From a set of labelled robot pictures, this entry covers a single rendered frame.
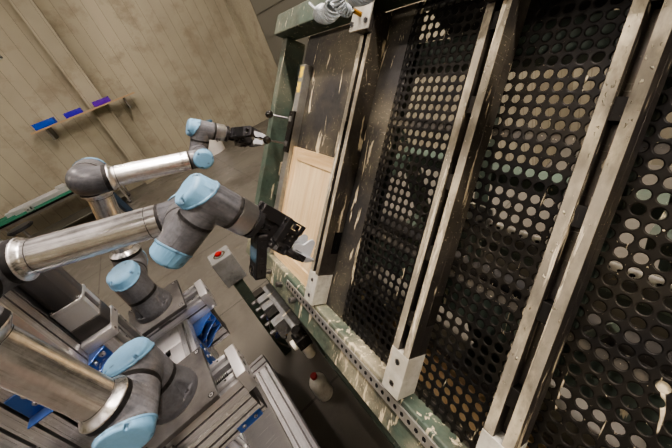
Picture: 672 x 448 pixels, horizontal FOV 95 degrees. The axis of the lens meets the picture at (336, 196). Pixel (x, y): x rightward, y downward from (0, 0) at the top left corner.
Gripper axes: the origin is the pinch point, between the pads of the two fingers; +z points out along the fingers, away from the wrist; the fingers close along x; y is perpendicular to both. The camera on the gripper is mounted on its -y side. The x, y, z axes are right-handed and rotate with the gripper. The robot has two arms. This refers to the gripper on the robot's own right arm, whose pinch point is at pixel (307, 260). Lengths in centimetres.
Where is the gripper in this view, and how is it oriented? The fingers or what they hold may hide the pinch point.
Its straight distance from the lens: 81.8
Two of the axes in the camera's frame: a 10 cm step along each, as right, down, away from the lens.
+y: 5.2, -8.4, 1.1
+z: 6.3, 4.7, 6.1
